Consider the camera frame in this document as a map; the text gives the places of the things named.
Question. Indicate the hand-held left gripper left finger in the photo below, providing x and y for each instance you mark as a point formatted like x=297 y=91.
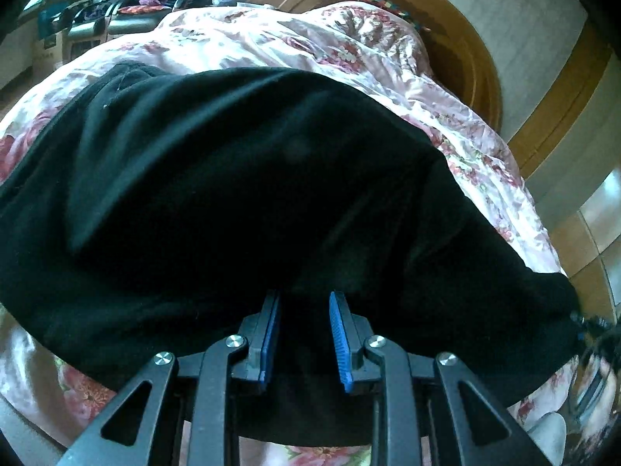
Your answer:
x=268 y=335

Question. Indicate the blue box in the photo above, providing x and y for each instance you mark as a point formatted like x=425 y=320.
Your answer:
x=48 y=22

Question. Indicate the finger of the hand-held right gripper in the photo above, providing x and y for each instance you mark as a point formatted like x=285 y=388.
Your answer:
x=581 y=326

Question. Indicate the black massage chair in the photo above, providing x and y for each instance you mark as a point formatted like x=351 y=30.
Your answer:
x=131 y=24

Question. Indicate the purple cloth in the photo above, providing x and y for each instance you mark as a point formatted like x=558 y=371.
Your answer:
x=145 y=2

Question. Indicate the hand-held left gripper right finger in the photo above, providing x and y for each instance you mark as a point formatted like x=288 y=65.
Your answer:
x=339 y=340

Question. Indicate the pink floral blanket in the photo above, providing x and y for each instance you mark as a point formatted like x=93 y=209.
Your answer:
x=291 y=43

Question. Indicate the black pants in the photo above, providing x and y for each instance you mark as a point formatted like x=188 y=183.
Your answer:
x=242 y=179

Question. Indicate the round wooden headboard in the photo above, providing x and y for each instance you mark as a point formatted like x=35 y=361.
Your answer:
x=465 y=58

